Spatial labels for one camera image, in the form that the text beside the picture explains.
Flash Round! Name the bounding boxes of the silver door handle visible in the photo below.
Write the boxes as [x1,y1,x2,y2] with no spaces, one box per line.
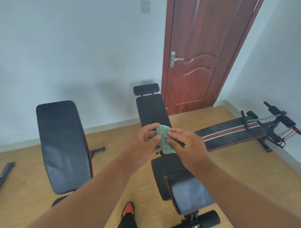
[170,51,185,69]

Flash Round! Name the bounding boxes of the striped black sit-up bench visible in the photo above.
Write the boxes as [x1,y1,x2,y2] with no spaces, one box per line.
[194,101,301,153]

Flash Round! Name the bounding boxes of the red-brown wooden door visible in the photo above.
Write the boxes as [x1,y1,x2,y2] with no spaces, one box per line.
[161,0,264,116]

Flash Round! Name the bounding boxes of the red resistance band with handles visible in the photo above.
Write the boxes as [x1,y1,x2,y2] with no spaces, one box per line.
[270,126,301,150]

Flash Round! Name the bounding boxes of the person's right forearm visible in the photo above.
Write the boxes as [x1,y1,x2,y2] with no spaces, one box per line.
[193,159,301,228]

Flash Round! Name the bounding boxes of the black trousers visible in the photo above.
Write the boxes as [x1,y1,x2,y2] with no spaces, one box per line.
[117,212,139,228]

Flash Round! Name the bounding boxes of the black weight bench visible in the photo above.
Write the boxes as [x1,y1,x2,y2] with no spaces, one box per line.
[133,83,221,228]
[35,100,106,208]

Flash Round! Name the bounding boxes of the red black left shoe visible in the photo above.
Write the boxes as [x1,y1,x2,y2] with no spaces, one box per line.
[121,201,135,220]

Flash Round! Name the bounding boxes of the person's left forearm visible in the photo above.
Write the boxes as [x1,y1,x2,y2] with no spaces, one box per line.
[26,156,136,228]

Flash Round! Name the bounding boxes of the person's right hand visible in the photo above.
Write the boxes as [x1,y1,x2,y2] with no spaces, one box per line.
[166,128,211,175]

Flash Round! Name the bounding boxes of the green cleaning cloth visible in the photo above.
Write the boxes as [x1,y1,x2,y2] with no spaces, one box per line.
[156,124,177,155]

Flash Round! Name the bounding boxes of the person's left hand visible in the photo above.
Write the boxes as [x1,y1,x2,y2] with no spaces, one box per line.
[120,123,163,173]

